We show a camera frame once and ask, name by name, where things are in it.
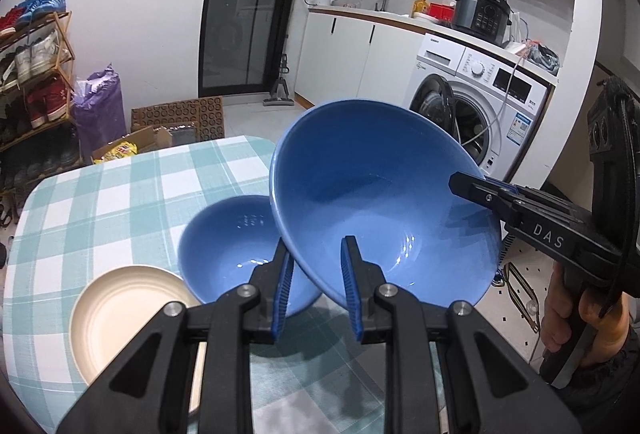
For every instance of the red container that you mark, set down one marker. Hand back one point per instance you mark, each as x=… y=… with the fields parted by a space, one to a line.
x=441 y=12

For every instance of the brown circle-patterned doormat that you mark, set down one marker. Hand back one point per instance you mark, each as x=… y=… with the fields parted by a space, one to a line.
x=200 y=114

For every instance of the white lower kitchen cabinet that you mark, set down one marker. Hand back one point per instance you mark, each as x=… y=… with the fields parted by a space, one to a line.
x=350 y=59

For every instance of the small cream plate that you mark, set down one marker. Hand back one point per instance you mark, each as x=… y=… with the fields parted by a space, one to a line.
x=115 y=314

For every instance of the dark plastic bag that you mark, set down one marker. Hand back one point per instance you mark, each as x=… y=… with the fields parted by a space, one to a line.
x=545 y=59

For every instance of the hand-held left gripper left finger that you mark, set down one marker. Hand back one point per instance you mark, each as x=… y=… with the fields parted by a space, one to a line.
x=285 y=294

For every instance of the purple plastic bag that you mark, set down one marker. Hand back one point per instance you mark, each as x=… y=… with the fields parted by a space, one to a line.
x=100 y=114

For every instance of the yellow bottle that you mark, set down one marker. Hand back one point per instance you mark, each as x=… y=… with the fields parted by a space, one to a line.
x=421 y=8

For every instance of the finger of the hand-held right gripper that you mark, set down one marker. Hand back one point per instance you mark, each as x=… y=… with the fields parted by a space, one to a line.
x=475 y=189
x=502 y=186

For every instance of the teal checked tablecloth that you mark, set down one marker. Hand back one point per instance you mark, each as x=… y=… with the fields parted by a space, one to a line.
x=100 y=204

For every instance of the black framed glass door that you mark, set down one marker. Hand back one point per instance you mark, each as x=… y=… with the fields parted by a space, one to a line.
x=240 y=14

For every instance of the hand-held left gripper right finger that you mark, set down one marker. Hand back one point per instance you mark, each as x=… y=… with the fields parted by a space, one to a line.
x=350 y=289

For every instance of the person's right hand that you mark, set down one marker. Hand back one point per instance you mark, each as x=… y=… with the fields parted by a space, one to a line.
x=555 y=314

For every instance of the yellow snack bag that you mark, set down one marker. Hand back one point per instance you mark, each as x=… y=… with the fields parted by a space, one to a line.
x=120 y=151

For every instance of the white washing machine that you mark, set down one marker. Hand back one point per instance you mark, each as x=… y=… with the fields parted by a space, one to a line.
x=520 y=124

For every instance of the black pressure cooker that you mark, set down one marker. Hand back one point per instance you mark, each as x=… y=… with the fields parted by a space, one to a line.
x=480 y=14

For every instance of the large blue bowl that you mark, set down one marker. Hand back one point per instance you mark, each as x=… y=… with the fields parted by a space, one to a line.
x=230 y=244

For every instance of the cardboard box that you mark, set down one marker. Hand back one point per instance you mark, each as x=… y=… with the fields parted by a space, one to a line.
x=150 y=141

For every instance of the shoe rack with shoes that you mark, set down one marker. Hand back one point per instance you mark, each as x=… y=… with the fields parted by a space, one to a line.
x=45 y=99

